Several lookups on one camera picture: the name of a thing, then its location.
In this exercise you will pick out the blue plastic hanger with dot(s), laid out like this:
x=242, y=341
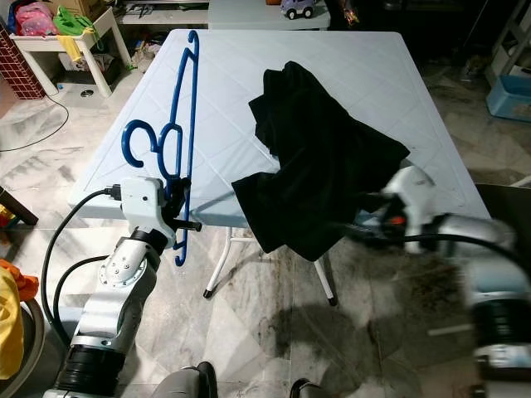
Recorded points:
x=126, y=145

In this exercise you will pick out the black garment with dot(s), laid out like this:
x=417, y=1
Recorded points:
x=323, y=166

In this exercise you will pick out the yellow shirt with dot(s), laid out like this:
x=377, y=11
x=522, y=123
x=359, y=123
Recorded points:
x=10, y=323

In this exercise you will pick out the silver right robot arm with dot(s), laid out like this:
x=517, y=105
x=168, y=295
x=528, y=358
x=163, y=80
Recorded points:
x=494, y=290

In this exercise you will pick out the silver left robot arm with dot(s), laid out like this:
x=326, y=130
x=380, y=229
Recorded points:
x=124, y=282

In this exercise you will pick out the orange cloth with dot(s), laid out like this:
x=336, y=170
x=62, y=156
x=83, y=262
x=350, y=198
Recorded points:
x=25, y=282

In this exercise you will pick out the robot right leg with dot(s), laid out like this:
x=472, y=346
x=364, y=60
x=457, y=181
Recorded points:
x=311, y=390

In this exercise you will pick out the metal basin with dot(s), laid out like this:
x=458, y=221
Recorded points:
x=37, y=348

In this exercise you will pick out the red brick pattern box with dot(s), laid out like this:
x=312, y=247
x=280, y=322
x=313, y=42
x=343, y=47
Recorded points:
x=17, y=70

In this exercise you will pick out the small white table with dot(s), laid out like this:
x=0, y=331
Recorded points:
x=50, y=39

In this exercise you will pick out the green cloth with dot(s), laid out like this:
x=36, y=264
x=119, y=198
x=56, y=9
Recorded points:
x=72, y=21

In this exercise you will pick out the toy car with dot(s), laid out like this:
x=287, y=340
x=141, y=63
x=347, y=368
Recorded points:
x=299, y=8

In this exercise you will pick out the pink clothes pile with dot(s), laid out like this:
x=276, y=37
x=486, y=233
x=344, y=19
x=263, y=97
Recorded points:
x=35, y=21

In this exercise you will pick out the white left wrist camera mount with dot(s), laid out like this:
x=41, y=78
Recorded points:
x=141, y=203

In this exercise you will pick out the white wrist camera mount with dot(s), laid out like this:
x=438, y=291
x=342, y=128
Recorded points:
x=141, y=203
x=415, y=195

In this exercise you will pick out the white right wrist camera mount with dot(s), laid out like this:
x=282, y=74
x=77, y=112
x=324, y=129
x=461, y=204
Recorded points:
x=415, y=195

